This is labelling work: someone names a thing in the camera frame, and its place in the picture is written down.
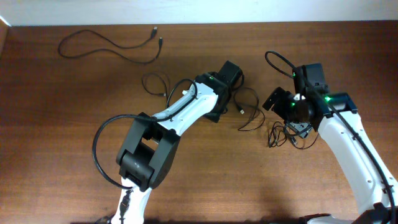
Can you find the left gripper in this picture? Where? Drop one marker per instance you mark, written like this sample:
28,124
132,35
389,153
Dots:
214,116

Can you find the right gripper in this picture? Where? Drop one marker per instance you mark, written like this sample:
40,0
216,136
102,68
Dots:
284,97

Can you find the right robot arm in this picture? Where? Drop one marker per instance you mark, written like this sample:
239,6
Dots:
335,117

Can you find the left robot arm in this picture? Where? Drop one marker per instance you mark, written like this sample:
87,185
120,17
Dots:
149,148

